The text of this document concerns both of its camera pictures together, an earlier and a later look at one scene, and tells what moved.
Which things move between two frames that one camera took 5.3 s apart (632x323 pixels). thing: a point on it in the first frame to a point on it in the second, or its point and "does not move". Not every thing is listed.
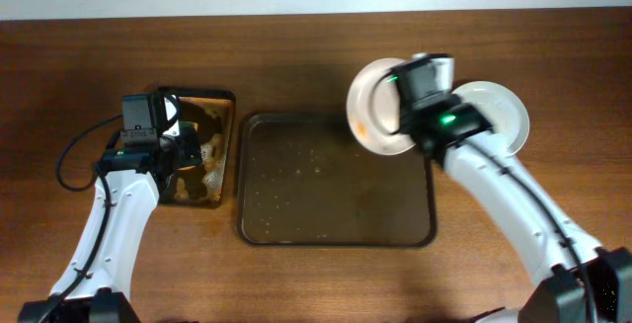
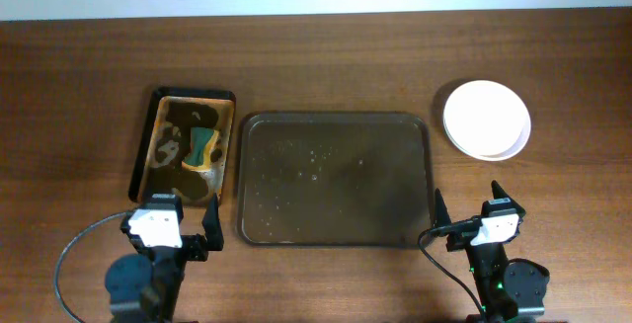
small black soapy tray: [213, 111] does not move
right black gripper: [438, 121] to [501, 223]
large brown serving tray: [310, 179] does not move
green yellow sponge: [196, 126] to [200, 142]
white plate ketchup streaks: [373, 109] to [488, 120]
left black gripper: [189, 144] to [193, 247]
